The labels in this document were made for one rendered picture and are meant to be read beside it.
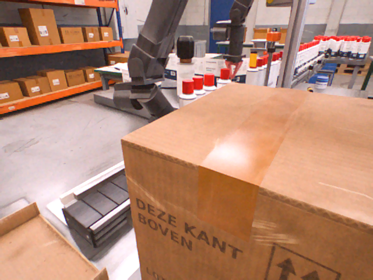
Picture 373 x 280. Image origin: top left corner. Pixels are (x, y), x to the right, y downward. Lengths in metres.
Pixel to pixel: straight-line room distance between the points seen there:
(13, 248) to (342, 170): 0.56
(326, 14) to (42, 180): 8.39
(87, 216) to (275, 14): 8.48
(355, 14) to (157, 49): 8.27
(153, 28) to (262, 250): 0.42
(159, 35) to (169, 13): 0.04
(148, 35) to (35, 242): 0.47
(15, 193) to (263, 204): 0.66
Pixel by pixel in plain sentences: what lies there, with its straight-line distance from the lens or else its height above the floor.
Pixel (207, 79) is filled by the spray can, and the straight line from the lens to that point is 0.72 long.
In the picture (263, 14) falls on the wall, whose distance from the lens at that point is 8.76.
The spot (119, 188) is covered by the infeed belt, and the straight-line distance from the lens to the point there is 0.56.
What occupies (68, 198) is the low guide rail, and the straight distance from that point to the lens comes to 0.53.
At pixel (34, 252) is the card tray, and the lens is 0.56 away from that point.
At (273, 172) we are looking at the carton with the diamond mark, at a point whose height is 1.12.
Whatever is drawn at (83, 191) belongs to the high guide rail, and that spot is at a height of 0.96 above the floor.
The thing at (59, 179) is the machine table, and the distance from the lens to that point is 0.74.
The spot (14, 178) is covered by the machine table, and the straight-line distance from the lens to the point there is 0.81.
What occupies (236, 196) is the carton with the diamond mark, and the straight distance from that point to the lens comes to 0.18.
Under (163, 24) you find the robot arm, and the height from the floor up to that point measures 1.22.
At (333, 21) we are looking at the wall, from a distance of 8.55.
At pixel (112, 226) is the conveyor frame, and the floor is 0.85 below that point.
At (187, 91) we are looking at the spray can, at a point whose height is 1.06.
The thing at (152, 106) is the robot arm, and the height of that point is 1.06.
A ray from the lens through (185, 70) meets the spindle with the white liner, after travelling 1.07.
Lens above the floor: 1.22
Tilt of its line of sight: 27 degrees down
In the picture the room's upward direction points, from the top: straight up
